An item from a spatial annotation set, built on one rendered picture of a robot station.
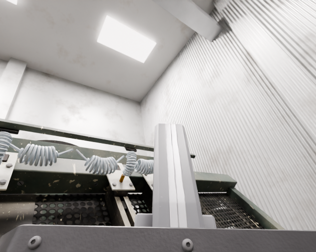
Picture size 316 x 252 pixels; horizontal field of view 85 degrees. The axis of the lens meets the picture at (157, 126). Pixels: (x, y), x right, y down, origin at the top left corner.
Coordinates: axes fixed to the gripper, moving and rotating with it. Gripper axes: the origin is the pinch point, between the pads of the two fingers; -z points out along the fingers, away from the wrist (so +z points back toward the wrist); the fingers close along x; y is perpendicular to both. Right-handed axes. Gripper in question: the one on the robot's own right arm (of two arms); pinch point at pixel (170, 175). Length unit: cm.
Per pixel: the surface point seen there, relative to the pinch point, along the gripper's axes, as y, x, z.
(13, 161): 42, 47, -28
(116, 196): 59, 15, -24
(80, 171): 54, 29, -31
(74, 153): 87, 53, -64
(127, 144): 48, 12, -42
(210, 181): 97, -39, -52
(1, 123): 28, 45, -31
